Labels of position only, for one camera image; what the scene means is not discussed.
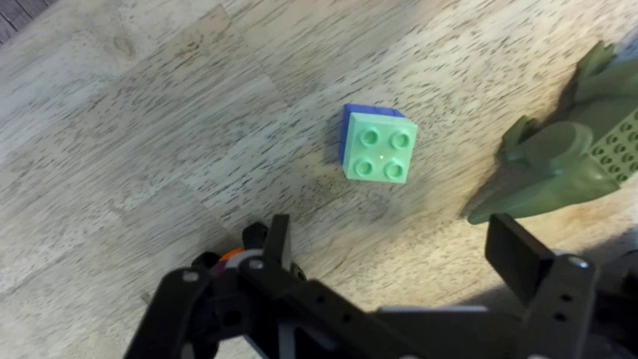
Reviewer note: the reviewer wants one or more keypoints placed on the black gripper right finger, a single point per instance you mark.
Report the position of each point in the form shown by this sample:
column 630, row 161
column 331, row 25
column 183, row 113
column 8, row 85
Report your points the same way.
column 572, row 306

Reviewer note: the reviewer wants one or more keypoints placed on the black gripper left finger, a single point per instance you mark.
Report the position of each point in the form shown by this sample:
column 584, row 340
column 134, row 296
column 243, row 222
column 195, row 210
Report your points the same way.
column 257, row 296

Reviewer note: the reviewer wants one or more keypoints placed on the blue lego block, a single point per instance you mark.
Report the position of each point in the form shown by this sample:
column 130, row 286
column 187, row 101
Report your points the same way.
column 349, row 111

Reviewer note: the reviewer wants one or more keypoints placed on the lime green lego block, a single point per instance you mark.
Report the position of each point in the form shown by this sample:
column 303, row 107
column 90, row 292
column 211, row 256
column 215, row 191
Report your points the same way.
column 379, row 149

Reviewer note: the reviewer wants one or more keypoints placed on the red blue toy car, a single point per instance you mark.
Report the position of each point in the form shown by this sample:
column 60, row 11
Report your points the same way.
column 229, row 256

